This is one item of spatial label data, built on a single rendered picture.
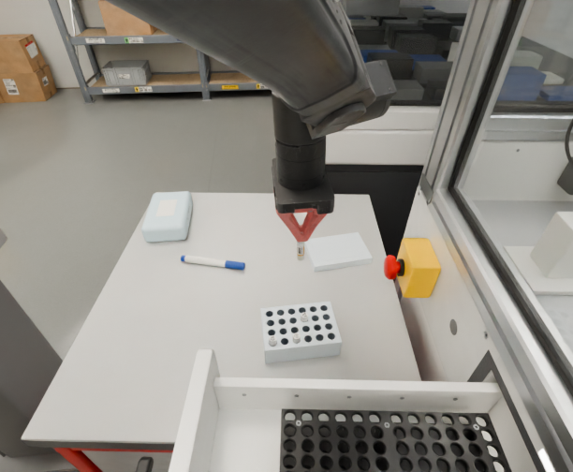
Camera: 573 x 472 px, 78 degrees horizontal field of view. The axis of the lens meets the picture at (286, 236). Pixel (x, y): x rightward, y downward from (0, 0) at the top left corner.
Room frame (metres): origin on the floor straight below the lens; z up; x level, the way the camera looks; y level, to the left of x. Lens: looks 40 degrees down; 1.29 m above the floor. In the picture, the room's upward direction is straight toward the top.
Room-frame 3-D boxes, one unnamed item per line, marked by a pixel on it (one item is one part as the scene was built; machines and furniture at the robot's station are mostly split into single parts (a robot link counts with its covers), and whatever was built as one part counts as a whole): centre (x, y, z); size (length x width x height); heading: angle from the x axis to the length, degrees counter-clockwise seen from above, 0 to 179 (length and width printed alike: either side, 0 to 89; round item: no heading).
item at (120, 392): (0.49, 0.07, 0.38); 0.62 x 0.58 x 0.76; 179
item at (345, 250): (0.56, -0.11, 0.77); 0.13 x 0.09 x 0.02; 102
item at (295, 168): (0.37, -0.02, 1.09); 0.10 x 0.07 x 0.07; 5
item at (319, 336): (0.35, -0.02, 0.78); 0.12 x 0.08 x 0.04; 97
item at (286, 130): (0.37, -0.02, 1.15); 0.07 x 0.06 x 0.07; 118
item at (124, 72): (3.84, 1.63, 0.22); 0.40 x 0.30 x 0.17; 95
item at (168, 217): (0.67, 0.28, 0.78); 0.15 x 0.10 x 0.04; 6
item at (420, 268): (0.41, -0.21, 0.88); 0.07 x 0.05 x 0.07; 179
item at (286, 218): (0.38, -0.02, 1.02); 0.07 x 0.07 x 0.09; 5
